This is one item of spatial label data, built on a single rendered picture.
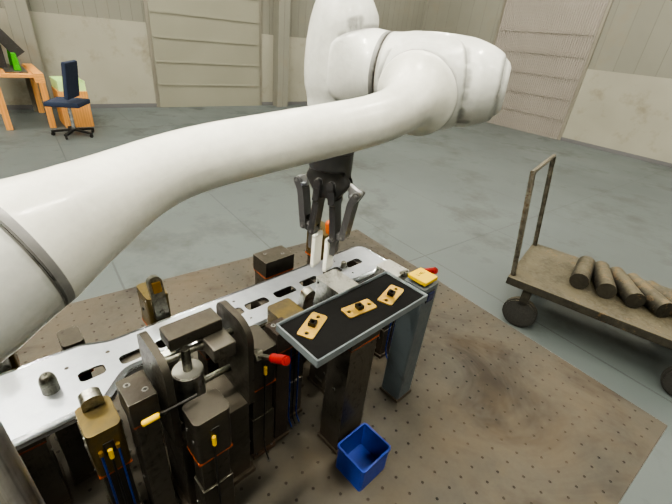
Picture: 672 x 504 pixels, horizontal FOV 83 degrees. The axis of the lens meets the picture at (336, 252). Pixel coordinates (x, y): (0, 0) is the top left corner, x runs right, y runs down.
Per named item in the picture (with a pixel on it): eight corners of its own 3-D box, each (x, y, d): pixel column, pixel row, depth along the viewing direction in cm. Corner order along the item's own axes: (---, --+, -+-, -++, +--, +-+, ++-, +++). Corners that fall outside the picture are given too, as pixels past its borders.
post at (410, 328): (393, 377, 132) (418, 270, 111) (410, 391, 128) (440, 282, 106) (379, 388, 128) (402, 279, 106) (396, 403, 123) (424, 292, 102)
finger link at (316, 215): (321, 181, 64) (314, 178, 65) (310, 237, 70) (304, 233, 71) (332, 175, 68) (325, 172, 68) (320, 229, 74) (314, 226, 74)
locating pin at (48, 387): (60, 386, 84) (52, 364, 81) (63, 395, 82) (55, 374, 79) (42, 394, 82) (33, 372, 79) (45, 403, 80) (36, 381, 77)
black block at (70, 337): (98, 394, 116) (75, 318, 102) (109, 416, 110) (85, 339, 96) (78, 403, 113) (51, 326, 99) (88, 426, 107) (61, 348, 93)
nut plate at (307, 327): (312, 312, 87) (312, 308, 86) (328, 317, 86) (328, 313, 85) (295, 334, 80) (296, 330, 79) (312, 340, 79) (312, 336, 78)
